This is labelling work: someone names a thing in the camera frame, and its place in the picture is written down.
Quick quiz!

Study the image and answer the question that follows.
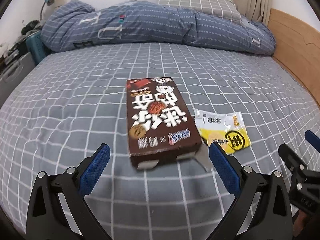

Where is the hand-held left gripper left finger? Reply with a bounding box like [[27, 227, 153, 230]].
[[26, 143, 112, 240]]

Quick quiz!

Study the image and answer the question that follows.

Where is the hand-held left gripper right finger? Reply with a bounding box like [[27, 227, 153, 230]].
[[209, 141, 293, 240]]

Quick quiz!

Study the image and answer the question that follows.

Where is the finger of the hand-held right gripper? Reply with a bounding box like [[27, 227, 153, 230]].
[[304, 130, 320, 153], [278, 144, 308, 179]]

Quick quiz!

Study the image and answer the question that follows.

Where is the brown printed carton box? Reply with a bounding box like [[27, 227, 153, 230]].
[[126, 77, 213, 172]]

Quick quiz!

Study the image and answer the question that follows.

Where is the yellow and white sachet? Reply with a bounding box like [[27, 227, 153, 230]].
[[194, 109, 252, 155]]

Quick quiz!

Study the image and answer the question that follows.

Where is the bed with grey checked sheet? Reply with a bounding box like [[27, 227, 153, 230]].
[[0, 41, 320, 240]]

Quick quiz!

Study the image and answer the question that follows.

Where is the wooden headboard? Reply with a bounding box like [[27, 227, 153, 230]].
[[267, 8, 320, 98]]

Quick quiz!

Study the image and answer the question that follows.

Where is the grey suitcase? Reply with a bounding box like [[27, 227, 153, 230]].
[[0, 52, 35, 105]]

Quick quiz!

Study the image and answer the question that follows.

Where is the teal plastic stool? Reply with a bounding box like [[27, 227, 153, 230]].
[[25, 34, 52, 64]]

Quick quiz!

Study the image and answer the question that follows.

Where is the blue striped duvet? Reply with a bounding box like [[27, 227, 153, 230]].
[[40, 0, 277, 55]]

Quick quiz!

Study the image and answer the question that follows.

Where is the beige curtain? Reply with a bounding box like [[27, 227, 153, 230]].
[[232, 0, 272, 28]]

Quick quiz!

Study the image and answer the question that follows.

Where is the dark clutter pile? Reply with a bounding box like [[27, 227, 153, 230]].
[[20, 20, 42, 35]]

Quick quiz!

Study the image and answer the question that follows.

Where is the grey checked pillow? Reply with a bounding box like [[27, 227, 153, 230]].
[[157, 0, 240, 24]]

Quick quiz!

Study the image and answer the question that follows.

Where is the blue desk lamp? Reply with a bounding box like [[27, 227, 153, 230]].
[[39, 0, 55, 22]]

